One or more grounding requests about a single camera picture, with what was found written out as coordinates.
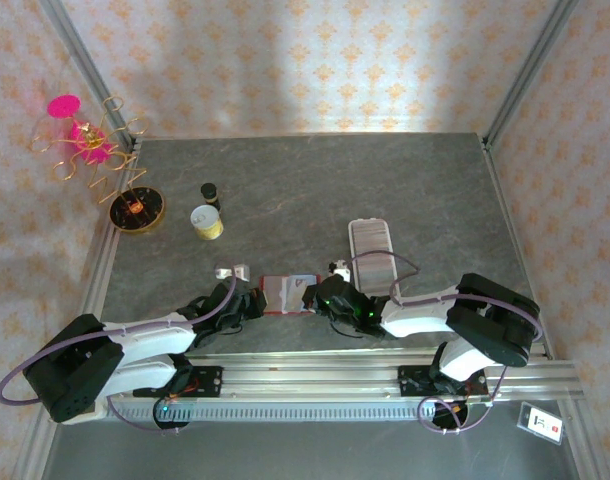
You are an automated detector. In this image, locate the small dark bottle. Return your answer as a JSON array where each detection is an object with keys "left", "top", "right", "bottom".
[{"left": 200, "top": 182, "right": 222, "bottom": 211}]

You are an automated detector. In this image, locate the red card holder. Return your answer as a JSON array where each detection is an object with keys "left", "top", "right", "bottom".
[{"left": 259, "top": 273, "right": 322, "bottom": 316}]

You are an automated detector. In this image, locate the aluminium frame post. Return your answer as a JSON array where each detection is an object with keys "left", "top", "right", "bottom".
[
  {"left": 479, "top": 0, "right": 581, "bottom": 151},
  {"left": 37, "top": 0, "right": 144, "bottom": 151}
]

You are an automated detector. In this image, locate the aluminium table side rail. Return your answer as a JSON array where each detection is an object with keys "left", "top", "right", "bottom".
[
  {"left": 19, "top": 137, "right": 144, "bottom": 480},
  {"left": 482, "top": 137, "right": 599, "bottom": 480}
]

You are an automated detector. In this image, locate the grey slotted cable duct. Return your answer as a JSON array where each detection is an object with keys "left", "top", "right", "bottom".
[{"left": 107, "top": 399, "right": 436, "bottom": 424}]

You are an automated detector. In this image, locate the pink paper disc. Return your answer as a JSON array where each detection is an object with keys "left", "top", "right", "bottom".
[
  {"left": 47, "top": 94, "right": 81, "bottom": 120},
  {"left": 68, "top": 119, "right": 112, "bottom": 165}
]

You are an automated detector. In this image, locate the white slotted plastic basket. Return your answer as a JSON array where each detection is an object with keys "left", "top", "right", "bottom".
[{"left": 347, "top": 218, "right": 399, "bottom": 291}]

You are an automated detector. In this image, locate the white badge tag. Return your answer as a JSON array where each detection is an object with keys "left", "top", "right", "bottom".
[{"left": 515, "top": 401, "right": 566, "bottom": 445}]

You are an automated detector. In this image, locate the gold can with white lid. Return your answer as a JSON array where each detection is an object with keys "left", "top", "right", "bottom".
[{"left": 190, "top": 204, "right": 224, "bottom": 242}]

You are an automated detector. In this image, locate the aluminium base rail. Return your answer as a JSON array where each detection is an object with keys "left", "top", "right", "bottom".
[{"left": 107, "top": 349, "right": 585, "bottom": 404}]

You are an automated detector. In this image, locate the gold wire stand, black base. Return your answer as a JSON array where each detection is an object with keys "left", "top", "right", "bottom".
[{"left": 30, "top": 94, "right": 167, "bottom": 236}]

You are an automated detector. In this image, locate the small white device box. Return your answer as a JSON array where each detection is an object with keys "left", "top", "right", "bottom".
[{"left": 52, "top": 394, "right": 106, "bottom": 427}]

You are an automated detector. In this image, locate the silver VIP card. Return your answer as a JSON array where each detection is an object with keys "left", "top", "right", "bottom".
[{"left": 283, "top": 276, "right": 312, "bottom": 310}]

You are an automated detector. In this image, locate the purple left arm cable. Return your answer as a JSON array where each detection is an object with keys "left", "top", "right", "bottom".
[{"left": 0, "top": 274, "right": 238, "bottom": 435}]

